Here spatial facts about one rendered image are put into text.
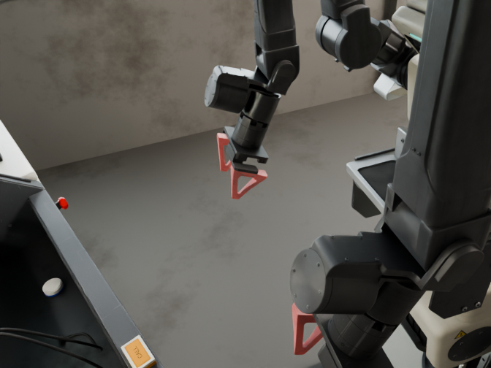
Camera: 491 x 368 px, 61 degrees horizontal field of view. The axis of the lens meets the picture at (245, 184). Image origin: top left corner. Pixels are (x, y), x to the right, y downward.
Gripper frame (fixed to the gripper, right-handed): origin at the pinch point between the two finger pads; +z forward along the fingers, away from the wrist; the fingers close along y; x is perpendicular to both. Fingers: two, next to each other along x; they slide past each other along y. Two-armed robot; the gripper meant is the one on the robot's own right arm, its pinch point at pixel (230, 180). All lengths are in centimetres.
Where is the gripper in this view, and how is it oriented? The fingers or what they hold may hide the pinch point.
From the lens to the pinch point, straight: 82.8
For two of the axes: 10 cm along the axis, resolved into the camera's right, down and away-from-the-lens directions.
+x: 9.0, 1.4, 4.1
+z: -3.4, 8.1, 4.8
